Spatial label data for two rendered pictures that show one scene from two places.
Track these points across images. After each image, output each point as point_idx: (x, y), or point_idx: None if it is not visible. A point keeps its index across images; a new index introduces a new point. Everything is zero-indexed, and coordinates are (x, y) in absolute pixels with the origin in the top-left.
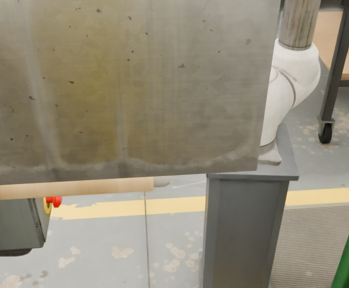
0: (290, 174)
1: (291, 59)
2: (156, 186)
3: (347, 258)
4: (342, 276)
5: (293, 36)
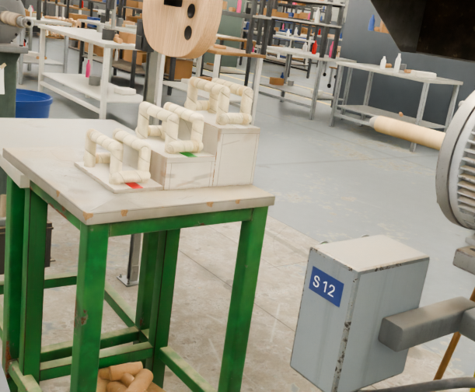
0: None
1: None
2: None
3: (94, 316)
4: (95, 339)
5: None
